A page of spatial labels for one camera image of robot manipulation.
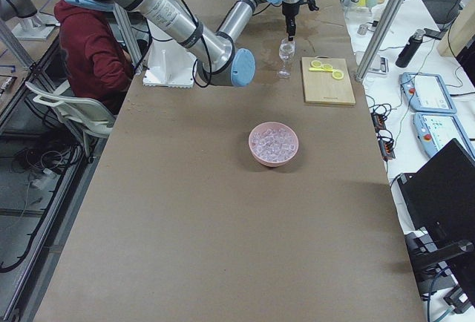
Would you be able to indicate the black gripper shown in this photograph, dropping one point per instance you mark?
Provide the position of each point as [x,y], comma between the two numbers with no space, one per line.
[289,13]

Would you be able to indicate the clear wine glass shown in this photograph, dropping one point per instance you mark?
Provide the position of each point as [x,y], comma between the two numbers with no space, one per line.
[286,54]

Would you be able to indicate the pink bowl of ice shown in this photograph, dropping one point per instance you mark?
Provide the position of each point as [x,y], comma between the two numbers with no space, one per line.
[273,144]

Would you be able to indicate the lemon slice far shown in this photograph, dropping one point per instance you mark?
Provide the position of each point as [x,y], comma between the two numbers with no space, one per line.
[316,64]

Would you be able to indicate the yellow plastic stick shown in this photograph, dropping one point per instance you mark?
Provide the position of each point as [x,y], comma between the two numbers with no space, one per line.
[321,70]

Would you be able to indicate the lemon slice near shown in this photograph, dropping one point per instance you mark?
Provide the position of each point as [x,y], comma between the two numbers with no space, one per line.
[337,74]

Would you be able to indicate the bamboo cutting board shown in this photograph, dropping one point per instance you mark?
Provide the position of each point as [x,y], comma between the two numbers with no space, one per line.
[321,88]

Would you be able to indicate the metal tray scale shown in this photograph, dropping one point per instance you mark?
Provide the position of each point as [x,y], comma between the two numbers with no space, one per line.
[379,66]

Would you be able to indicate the black water bottle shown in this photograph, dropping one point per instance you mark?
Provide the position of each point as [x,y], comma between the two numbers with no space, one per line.
[409,50]

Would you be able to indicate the upper teach pendant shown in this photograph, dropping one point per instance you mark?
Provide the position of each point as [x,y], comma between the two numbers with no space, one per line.
[426,92]

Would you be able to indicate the teach pendant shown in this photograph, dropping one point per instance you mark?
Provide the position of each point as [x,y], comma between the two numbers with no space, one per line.
[426,92]
[435,130]

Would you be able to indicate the lower teach pendant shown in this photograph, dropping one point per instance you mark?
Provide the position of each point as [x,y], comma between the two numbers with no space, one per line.
[435,130]

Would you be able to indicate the white plastic chair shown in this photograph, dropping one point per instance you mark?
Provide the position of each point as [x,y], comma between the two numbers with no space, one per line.
[90,116]

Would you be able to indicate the black laptop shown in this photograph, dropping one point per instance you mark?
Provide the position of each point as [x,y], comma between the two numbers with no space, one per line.
[440,196]

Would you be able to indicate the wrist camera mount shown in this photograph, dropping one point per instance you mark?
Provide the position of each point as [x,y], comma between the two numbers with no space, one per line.
[311,4]

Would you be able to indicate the aluminium frame post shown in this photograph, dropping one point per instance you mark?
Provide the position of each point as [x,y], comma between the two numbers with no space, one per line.
[387,17]

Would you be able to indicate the white camera post base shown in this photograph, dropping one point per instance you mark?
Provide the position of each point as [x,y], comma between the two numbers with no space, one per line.
[169,65]

